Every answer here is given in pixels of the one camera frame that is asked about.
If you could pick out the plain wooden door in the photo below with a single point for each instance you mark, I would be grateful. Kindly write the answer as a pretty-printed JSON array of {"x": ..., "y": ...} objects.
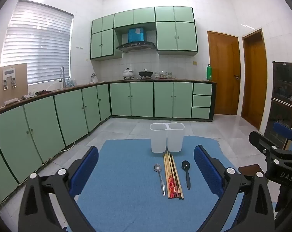
[{"x": 254, "y": 82}]

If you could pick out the white window blind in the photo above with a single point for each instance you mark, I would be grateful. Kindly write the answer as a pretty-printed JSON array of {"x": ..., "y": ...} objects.
[{"x": 37, "y": 43}]

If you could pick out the black wok with lid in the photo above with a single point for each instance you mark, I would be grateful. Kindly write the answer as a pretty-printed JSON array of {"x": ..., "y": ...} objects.
[{"x": 145, "y": 73}]

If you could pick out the brown cardboard board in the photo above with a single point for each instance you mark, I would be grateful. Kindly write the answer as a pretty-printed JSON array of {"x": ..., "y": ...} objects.
[{"x": 18, "y": 91}]

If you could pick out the row of glass jars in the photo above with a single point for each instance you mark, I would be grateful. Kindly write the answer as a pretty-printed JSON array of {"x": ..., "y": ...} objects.
[{"x": 163, "y": 75}]

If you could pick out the blue table mat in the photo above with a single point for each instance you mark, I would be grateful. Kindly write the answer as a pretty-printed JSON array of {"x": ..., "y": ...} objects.
[{"x": 126, "y": 174}]

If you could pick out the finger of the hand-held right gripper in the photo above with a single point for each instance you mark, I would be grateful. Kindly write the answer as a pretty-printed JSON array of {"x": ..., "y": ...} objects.
[
  {"x": 283, "y": 128},
  {"x": 259, "y": 140}
]

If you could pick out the black plastic spoon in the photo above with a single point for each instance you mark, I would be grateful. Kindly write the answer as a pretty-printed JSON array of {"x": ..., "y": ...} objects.
[{"x": 185, "y": 164}]

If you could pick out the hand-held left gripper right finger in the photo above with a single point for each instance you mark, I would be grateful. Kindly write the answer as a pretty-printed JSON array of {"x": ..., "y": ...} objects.
[{"x": 206, "y": 166}]

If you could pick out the white two-compartment utensil holder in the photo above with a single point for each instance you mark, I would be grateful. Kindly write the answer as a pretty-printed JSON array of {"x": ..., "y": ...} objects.
[{"x": 158, "y": 140}]

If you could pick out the black range hood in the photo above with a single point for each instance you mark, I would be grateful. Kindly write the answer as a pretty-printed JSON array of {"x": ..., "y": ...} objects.
[{"x": 136, "y": 46}]

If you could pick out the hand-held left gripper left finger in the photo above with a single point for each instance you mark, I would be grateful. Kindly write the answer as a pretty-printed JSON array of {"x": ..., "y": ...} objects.
[{"x": 88, "y": 166}]

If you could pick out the black glass-front cabinet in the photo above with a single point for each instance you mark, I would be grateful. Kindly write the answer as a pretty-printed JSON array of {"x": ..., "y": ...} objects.
[{"x": 283, "y": 94}]

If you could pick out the blue wrapped hood chimney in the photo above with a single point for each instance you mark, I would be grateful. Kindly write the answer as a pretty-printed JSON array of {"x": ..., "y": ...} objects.
[{"x": 136, "y": 35}]

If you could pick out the metal kitchen faucet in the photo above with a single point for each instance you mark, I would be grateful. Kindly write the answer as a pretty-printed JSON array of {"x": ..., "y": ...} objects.
[{"x": 62, "y": 77}]

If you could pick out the green bottle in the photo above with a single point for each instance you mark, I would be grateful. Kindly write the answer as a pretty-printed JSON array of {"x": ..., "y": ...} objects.
[{"x": 209, "y": 73}]

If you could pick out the metal kettle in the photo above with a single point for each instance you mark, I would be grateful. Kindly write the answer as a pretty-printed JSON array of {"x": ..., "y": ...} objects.
[{"x": 94, "y": 78}]

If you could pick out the white cooking pot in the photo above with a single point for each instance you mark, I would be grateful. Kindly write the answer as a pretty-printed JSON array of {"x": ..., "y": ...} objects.
[{"x": 127, "y": 73}]

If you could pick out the metal spoon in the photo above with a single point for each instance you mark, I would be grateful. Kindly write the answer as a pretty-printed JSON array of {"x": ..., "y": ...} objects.
[{"x": 157, "y": 168}]

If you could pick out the crumpled cloth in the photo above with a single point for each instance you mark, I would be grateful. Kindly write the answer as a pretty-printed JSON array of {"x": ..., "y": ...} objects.
[{"x": 31, "y": 94}]

